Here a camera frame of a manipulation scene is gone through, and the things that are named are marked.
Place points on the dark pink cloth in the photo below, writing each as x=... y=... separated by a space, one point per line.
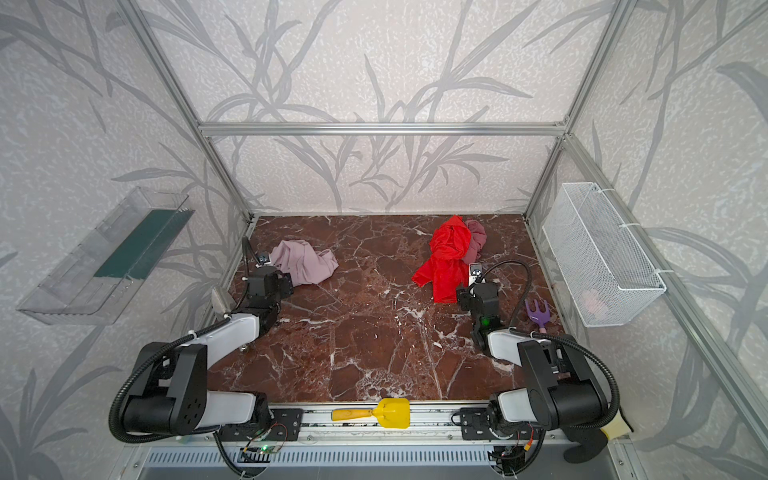
x=477 y=241

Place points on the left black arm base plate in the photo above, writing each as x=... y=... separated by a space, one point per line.
x=282 y=425

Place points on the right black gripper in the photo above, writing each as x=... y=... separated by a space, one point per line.
x=480 y=291

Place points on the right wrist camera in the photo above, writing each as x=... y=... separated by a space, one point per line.
x=475 y=271

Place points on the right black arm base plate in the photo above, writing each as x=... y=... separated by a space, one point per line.
x=480 y=423

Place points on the yellow toy shovel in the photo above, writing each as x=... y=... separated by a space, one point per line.
x=393 y=413

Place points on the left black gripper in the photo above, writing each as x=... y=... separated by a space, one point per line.
x=258 y=276

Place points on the aluminium front rail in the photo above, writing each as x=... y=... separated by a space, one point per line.
x=429 y=425

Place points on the clear plastic wall shelf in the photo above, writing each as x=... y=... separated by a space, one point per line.
x=95 y=282

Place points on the white wire mesh basket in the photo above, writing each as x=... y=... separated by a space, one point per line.
x=609 y=276

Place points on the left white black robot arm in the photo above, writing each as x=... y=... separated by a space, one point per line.
x=167 y=393

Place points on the black glove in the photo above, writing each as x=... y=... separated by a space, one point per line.
x=589 y=444

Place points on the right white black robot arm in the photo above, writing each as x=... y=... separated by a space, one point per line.
x=566 y=386

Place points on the yellow sponge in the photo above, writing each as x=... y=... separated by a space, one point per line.
x=617 y=427

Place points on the light pink cloth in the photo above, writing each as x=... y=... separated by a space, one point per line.
x=303 y=263

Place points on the red cloth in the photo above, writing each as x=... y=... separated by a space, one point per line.
x=445 y=269

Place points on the purple pink toy rake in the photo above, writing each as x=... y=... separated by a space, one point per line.
x=539 y=313

